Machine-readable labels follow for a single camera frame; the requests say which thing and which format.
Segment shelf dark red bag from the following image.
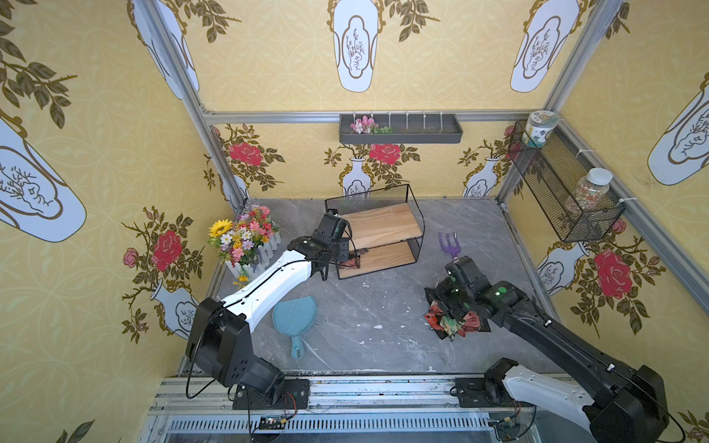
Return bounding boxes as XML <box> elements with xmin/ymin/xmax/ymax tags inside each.
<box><xmin>459</xmin><ymin>311</ymin><xmax>482</xmax><ymax>337</ymax></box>

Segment black wire two-tier shelf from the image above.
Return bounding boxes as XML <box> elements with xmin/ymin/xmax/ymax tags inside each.
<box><xmin>325</xmin><ymin>184</ymin><xmax>426</xmax><ymax>280</ymax></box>

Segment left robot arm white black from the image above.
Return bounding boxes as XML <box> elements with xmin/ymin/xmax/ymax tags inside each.
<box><xmin>186</xmin><ymin>236</ymin><xmax>352</xmax><ymax>406</ymax></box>

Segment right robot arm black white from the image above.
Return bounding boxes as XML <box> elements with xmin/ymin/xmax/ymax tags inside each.
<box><xmin>427</xmin><ymin>277</ymin><xmax>672</xmax><ymax>442</ymax></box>

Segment lower shelf orange black bag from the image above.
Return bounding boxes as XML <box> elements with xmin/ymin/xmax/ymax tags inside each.
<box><xmin>345</xmin><ymin>248</ymin><xmax>369</xmax><ymax>269</ymax></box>

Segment light blue leaf-shaped tray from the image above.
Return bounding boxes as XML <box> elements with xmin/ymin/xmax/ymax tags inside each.
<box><xmin>271</xmin><ymin>296</ymin><xmax>318</xmax><ymax>360</ymax></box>

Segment flower bouquet white fence planter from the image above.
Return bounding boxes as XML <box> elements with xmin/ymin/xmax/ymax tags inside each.
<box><xmin>209</xmin><ymin>205</ymin><xmax>282</xmax><ymax>286</ymax></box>

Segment pink artificial flowers in tray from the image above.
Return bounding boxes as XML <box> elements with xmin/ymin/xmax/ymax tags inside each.
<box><xmin>350</xmin><ymin>116</ymin><xmax>393</xmax><ymax>135</ymax></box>

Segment clear jar white lid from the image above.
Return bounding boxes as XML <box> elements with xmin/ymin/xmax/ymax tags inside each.
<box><xmin>565</xmin><ymin>168</ymin><xmax>614</xmax><ymax>214</ymax></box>

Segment white patterned lidded jar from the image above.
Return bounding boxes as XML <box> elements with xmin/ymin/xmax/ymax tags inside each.
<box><xmin>521</xmin><ymin>110</ymin><xmax>559</xmax><ymax>148</ymax></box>

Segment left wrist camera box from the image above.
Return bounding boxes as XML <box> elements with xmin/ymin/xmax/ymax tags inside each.
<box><xmin>312</xmin><ymin>212</ymin><xmax>352</xmax><ymax>245</ymax></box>

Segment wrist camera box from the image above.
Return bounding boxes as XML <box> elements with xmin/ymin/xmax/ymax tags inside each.
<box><xmin>445</xmin><ymin>256</ymin><xmax>490</xmax><ymax>292</ymax></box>
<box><xmin>312</xmin><ymin>212</ymin><xmax>352</xmax><ymax>245</ymax></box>

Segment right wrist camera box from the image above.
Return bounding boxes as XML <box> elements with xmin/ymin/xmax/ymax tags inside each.
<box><xmin>445</xmin><ymin>256</ymin><xmax>490</xmax><ymax>292</ymax></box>

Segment purple garden fork pink handle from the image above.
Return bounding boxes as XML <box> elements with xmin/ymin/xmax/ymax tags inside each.
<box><xmin>439</xmin><ymin>232</ymin><xmax>462</xmax><ymax>260</ymax></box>

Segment grey wall-mounted tray shelf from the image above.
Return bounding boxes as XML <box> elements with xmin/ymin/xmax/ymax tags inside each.
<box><xmin>339</xmin><ymin>111</ymin><xmax>463</xmax><ymax>145</ymax></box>

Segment black wire wall basket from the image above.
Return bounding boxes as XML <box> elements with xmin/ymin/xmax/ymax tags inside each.
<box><xmin>509</xmin><ymin>121</ymin><xmax>625</xmax><ymax>243</ymax></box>

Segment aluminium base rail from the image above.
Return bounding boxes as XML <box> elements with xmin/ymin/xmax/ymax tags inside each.
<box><xmin>137</xmin><ymin>373</ymin><xmax>633</xmax><ymax>443</ymax></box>

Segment small circuit board with wires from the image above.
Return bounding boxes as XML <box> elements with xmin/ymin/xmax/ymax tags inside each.
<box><xmin>256</xmin><ymin>415</ymin><xmax>289</xmax><ymax>433</ymax></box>

